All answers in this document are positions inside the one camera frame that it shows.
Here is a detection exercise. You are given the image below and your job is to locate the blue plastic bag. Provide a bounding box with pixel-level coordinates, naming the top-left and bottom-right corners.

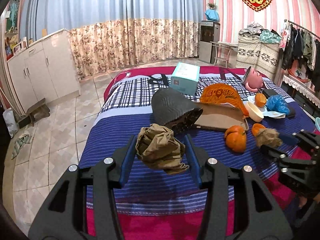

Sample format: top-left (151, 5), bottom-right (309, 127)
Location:
top-left (266, 94), bottom-right (290, 115)

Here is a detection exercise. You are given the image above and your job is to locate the whole orange mandarin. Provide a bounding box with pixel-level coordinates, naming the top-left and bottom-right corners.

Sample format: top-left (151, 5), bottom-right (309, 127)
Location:
top-left (224, 126), bottom-right (247, 153)

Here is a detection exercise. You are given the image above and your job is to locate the cream round plastic bowl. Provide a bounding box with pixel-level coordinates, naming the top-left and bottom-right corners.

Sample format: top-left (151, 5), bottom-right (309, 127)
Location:
top-left (244, 101), bottom-right (264, 122)

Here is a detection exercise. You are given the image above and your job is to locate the orange plastic mesh bag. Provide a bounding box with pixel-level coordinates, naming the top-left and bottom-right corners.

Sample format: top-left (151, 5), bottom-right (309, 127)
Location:
top-left (200, 83), bottom-right (249, 118)

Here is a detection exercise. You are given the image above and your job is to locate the brown paper bag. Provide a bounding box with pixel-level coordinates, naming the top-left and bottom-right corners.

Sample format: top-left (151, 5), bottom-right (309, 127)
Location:
top-left (135, 124), bottom-right (189, 175)

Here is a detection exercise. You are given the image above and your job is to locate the light blue laundry basket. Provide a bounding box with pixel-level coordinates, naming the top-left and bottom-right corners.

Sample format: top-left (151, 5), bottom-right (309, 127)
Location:
top-left (315, 117), bottom-right (320, 131)

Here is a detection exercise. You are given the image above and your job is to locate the low shelf with lace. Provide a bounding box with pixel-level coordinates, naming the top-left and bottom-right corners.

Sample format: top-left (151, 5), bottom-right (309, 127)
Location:
top-left (281, 74), bottom-right (319, 119)

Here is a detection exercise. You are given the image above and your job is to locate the black rectangular pouch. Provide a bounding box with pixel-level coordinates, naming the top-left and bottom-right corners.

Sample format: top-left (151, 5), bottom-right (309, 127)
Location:
top-left (263, 89), bottom-right (296, 118)

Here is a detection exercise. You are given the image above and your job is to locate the striped blue red bedspread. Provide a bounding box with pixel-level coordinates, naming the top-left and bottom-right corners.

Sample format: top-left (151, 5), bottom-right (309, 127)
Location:
top-left (78, 65), bottom-right (320, 240)

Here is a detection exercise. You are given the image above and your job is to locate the brown rectangular tray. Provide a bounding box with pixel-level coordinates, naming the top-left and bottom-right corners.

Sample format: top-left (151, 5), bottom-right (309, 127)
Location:
top-left (194, 103), bottom-right (249, 132)

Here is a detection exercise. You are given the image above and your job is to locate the small wooden stool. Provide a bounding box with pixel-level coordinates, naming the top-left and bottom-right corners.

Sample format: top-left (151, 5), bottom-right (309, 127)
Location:
top-left (18, 98), bottom-right (50, 128)

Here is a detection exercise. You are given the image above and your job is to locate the clothes rack with garments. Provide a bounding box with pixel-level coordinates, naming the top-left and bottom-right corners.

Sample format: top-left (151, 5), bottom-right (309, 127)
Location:
top-left (279, 20), bottom-right (319, 93)

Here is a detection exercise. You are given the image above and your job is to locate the patterned cloth covered chest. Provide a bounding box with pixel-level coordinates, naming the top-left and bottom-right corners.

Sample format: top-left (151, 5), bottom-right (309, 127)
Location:
top-left (235, 34), bottom-right (279, 80)

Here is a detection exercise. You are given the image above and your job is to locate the white cabinet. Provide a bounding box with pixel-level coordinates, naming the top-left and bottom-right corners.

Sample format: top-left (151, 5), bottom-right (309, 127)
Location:
top-left (8, 29), bottom-right (81, 114)

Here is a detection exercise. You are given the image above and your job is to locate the small metal side table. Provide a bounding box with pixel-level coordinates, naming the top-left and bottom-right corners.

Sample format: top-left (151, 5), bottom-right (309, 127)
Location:
top-left (211, 41), bottom-right (238, 68)

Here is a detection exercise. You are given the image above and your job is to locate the pile of folded clothes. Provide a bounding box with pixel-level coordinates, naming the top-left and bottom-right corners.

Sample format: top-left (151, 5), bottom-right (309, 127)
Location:
top-left (239, 22), bottom-right (281, 44)

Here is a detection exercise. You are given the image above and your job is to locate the light blue tissue box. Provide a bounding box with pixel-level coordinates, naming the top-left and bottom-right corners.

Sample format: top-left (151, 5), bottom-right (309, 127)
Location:
top-left (170, 62), bottom-right (200, 95)

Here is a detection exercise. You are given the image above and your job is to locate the grey water dispenser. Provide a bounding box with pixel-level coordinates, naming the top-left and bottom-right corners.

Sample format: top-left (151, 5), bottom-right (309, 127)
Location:
top-left (199, 21), bottom-right (220, 63)

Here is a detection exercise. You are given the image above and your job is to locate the blue covered water bottle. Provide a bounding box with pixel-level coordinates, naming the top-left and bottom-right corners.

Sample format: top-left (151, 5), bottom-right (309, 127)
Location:
top-left (204, 9), bottom-right (220, 22)

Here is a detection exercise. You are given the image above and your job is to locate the blue and floral curtain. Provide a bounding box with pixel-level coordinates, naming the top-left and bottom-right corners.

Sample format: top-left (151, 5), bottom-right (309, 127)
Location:
top-left (20, 0), bottom-right (203, 79)

